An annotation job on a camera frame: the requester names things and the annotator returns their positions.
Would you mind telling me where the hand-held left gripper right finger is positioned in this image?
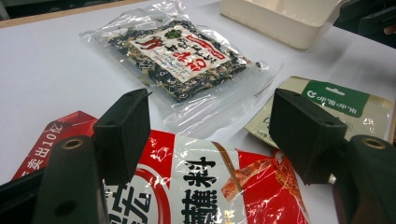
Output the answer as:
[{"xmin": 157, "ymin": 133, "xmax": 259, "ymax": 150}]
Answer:
[{"xmin": 268, "ymin": 88, "xmax": 348, "ymax": 186}]

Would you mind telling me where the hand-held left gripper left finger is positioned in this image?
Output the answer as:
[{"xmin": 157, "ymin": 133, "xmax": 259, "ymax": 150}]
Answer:
[{"xmin": 92, "ymin": 88, "xmax": 152, "ymax": 187}]

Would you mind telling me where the red and white seasoning packet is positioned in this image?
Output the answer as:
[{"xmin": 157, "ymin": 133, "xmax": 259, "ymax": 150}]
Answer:
[{"xmin": 11, "ymin": 110, "xmax": 312, "ymax": 224}]

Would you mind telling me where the cream plastic box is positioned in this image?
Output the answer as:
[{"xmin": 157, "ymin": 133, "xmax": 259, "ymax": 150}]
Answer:
[{"xmin": 219, "ymin": 0, "xmax": 347, "ymax": 50}]

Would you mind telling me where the clear bag of dark dried food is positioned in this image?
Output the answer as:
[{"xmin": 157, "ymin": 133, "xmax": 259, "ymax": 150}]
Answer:
[{"xmin": 78, "ymin": 0, "xmax": 284, "ymax": 139}]

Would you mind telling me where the beige packet with green label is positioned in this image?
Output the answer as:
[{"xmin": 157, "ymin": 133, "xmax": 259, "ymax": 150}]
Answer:
[{"xmin": 244, "ymin": 75, "xmax": 396, "ymax": 148}]

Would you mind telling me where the white table cover sheet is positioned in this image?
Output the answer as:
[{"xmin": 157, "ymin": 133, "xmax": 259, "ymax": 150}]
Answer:
[{"xmin": 0, "ymin": 0, "xmax": 396, "ymax": 224}]

